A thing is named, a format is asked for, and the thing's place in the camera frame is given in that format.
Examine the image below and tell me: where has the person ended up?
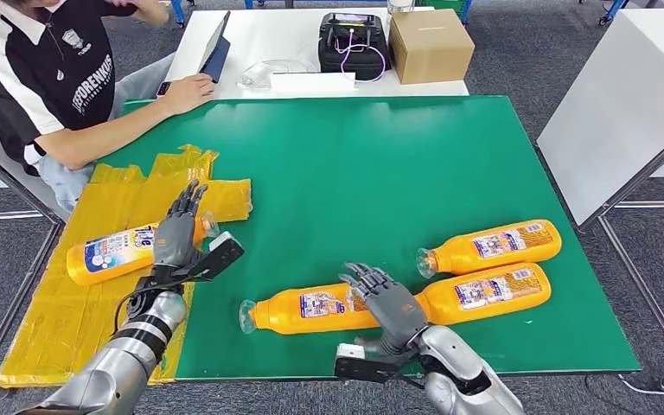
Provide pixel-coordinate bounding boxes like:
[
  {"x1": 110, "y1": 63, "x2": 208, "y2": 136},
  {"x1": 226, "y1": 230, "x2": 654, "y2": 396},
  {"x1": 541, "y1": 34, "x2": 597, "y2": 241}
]
[{"x1": 0, "y1": 0, "x2": 217, "y2": 216}]

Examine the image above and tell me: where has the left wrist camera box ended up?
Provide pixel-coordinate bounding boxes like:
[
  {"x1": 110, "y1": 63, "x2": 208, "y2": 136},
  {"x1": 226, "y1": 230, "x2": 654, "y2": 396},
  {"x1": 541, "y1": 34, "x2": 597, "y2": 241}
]
[{"x1": 185, "y1": 231, "x2": 246, "y2": 282}]

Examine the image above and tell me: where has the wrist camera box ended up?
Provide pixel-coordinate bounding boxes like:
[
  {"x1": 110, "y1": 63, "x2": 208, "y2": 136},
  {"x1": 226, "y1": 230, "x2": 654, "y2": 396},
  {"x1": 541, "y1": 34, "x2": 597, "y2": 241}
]
[
  {"x1": 185, "y1": 231, "x2": 246, "y2": 282},
  {"x1": 333, "y1": 342, "x2": 407, "y2": 385}
]

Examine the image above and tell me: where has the white power adapter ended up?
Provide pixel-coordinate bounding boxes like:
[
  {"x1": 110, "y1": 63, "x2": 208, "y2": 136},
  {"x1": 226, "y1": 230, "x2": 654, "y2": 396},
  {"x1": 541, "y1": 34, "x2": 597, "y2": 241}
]
[{"x1": 239, "y1": 62, "x2": 272, "y2": 89}]

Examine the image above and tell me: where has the white floor cable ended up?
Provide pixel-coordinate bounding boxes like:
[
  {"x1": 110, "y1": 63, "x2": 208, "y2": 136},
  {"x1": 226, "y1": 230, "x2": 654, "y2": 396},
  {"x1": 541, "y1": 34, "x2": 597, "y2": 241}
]
[{"x1": 618, "y1": 323, "x2": 664, "y2": 396}]

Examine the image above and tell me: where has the tablet in dark blue case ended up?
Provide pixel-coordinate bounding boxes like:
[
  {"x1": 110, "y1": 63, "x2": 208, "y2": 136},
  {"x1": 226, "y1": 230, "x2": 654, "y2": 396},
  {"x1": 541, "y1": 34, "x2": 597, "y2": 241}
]
[{"x1": 199, "y1": 10, "x2": 232, "y2": 84}]

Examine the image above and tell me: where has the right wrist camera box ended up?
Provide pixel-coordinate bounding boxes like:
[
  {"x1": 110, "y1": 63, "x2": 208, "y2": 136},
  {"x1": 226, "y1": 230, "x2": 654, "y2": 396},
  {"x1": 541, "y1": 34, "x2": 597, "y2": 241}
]
[{"x1": 333, "y1": 342, "x2": 407, "y2": 385}]

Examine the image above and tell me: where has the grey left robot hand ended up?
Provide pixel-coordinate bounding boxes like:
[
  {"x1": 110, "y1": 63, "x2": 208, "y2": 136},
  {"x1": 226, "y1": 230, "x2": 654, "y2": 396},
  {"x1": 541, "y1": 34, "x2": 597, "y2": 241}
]
[{"x1": 151, "y1": 180, "x2": 210, "y2": 271}]

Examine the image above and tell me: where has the flat white box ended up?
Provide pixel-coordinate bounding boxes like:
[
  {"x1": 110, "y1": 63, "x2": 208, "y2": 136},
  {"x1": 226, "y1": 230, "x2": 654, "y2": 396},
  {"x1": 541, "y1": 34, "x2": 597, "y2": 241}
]
[{"x1": 269, "y1": 72, "x2": 357, "y2": 99}]

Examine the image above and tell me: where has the orange detergent bottle clear cap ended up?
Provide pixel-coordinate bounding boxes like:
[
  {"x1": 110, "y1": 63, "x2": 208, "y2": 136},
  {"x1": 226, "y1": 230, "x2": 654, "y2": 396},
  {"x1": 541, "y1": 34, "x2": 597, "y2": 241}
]
[
  {"x1": 66, "y1": 210, "x2": 220, "y2": 287},
  {"x1": 414, "y1": 219, "x2": 563, "y2": 280},
  {"x1": 414, "y1": 262, "x2": 552, "y2": 327},
  {"x1": 238, "y1": 280, "x2": 382, "y2": 336}
]

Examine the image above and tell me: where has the brown cardboard box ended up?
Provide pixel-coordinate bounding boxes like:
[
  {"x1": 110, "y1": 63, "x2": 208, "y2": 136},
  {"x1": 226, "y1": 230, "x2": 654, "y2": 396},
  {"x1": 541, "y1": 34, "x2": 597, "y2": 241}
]
[{"x1": 387, "y1": 8, "x2": 476, "y2": 86}]

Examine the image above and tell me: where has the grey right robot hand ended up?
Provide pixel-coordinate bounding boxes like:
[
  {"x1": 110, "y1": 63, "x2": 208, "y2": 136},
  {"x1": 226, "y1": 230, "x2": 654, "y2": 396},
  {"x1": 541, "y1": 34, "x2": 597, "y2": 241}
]
[{"x1": 337, "y1": 262, "x2": 430, "y2": 356}]

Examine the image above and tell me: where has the person's right hand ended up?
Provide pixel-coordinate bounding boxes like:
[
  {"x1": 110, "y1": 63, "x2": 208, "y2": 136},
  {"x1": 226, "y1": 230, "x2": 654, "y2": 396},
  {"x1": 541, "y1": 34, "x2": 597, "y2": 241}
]
[{"x1": 160, "y1": 73, "x2": 217, "y2": 116}]

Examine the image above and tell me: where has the white purple cable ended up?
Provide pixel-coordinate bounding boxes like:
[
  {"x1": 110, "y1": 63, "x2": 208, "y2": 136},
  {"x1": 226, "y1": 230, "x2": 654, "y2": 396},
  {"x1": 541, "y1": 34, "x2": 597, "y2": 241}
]
[{"x1": 333, "y1": 27, "x2": 389, "y2": 85}]

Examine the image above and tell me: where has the black remote controller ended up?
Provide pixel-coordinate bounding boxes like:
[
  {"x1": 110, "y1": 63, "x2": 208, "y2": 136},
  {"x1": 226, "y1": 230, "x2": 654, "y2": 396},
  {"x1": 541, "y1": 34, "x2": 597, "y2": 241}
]
[{"x1": 317, "y1": 12, "x2": 392, "y2": 82}]

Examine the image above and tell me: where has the yellow taped plastic sheet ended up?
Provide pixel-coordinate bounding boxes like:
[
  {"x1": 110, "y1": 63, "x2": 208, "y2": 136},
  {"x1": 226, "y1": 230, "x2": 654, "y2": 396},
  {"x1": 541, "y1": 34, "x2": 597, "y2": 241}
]
[{"x1": 0, "y1": 144, "x2": 253, "y2": 389}]

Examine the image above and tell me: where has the clear plastic bag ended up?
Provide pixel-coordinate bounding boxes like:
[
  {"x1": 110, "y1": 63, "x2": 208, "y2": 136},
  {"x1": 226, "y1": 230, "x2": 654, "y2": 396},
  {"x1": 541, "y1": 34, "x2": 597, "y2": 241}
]
[{"x1": 235, "y1": 59, "x2": 317, "y2": 91}]

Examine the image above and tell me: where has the white desk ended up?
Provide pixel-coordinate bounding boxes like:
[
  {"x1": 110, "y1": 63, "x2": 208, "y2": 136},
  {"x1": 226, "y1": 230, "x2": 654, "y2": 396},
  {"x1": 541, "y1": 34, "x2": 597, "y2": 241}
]
[{"x1": 163, "y1": 8, "x2": 470, "y2": 101}]

